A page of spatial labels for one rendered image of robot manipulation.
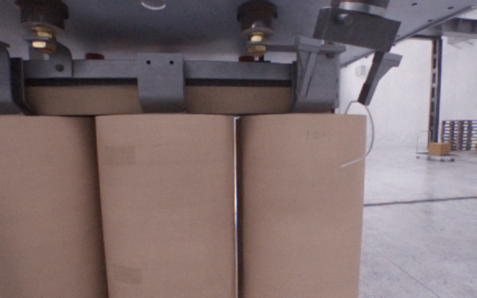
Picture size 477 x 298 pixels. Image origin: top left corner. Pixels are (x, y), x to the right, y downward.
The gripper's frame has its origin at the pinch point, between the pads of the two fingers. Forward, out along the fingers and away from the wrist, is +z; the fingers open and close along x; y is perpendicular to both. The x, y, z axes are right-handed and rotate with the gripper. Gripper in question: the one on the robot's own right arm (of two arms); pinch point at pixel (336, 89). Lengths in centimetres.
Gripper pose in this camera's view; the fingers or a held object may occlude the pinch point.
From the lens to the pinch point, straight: 51.1
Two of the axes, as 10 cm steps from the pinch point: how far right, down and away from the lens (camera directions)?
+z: -1.5, 8.7, 4.6
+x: 9.9, 0.9, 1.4
